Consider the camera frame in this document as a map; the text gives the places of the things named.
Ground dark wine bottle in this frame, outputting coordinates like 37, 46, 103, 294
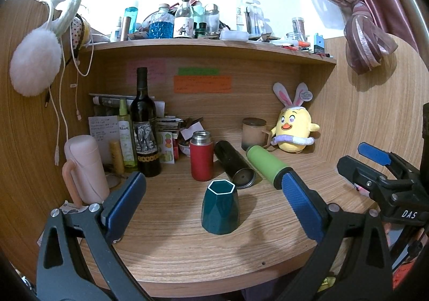
129, 67, 162, 178

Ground black thermos bottle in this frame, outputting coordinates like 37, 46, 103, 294
214, 140, 256, 189

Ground clear lidded plastic jar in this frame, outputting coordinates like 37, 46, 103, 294
291, 17, 307, 41

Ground red thermos bottle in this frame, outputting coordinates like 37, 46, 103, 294
190, 131, 214, 182

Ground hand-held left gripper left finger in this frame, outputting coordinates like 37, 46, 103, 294
35, 171, 155, 301

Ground brown cosmetic tube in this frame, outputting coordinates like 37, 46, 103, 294
121, 17, 132, 42

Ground brown lidded mug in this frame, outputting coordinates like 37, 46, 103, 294
241, 117, 273, 151

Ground pink tumbler with handle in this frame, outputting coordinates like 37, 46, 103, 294
62, 135, 110, 206

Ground yellow chick plush toy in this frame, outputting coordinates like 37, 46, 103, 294
270, 82, 320, 154

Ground pile of paper scraps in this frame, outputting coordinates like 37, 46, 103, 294
156, 115, 206, 146

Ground clear labelled glass bottle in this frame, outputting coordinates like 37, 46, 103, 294
173, 0, 195, 39

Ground green thermos bottle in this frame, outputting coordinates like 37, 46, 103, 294
246, 145, 293, 190

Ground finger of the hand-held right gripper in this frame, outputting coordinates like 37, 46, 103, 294
357, 142, 423, 176
336, 155, 386, 196

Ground small yellow bottle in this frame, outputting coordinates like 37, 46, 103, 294
109, 140, 125, 175

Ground small white spray bottle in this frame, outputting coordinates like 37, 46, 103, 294
112, 16, 123, 42

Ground colourful sticker card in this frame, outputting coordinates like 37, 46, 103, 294
157, 131, 180, 164

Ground white fluffy earmuffs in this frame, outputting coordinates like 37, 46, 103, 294
9, 0, 83, 97

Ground dark green faceted cup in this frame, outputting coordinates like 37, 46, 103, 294
201, 179, 240, 235

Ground white plastic case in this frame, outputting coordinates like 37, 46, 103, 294
220, 30, 249, 42

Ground polka dot headband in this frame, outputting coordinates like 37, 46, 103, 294
69, 14, 91, 51

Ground blue liquid glass bottle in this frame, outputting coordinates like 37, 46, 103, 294
148, 3, 175, 39

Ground clear glass jar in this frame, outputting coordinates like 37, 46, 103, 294
204, 4, 220, 34

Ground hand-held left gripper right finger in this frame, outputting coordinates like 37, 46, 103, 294
278, 169, 394, 301

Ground white charging cable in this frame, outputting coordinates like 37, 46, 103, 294
47, 3, 108, 166

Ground white handwritten paper sheet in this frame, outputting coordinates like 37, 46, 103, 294
88, 115, 120, 165

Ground orange sticky note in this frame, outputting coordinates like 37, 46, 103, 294
173, 75, 233, 94

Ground turquoise plastic bottle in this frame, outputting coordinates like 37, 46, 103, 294
123, 1, 139, 41

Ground pink striped curtain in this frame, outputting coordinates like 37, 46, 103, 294
287, 0, 423, 75

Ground clear toothbrush package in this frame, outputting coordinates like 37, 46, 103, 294
236, 0, 269, 38

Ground pink sticky note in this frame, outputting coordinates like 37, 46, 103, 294
127, 59, 167, 86

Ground green sticky note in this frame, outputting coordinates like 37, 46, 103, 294
177, 67, 220, 76

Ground green spray bottle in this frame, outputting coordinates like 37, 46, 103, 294
117, 98, 138, 168

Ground wooden shelf board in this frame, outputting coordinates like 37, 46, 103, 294
80, 37, 337, 65

